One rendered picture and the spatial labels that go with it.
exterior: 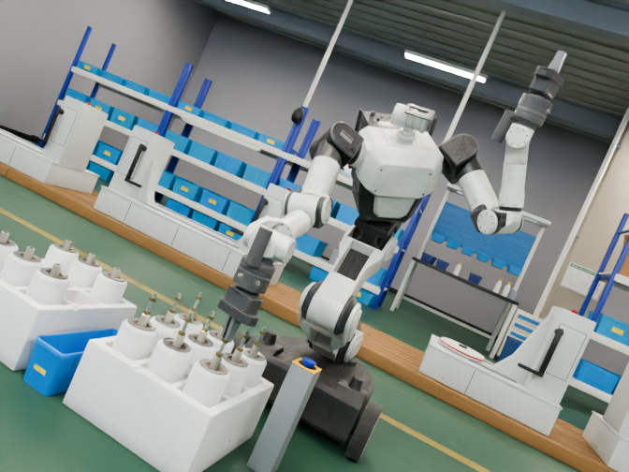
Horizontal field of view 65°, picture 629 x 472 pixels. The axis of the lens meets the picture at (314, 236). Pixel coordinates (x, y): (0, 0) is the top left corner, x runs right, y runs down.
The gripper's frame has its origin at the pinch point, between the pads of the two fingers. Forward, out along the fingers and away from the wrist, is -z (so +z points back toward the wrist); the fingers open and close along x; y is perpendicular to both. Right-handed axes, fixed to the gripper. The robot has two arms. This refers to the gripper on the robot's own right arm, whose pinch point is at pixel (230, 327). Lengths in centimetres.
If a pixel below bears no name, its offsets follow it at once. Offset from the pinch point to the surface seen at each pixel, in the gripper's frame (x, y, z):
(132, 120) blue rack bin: 569, -291, 56
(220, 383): -4.7, 0.7, -12.7
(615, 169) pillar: 43, -644, 254
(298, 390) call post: -12.7, -20.7, -10.8
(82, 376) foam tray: 24.8, 16.2, -27.0
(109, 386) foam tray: 16.8, 13.6, -25.4
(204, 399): -3.8, 2.8, -17.4
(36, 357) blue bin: 38, 22, -29
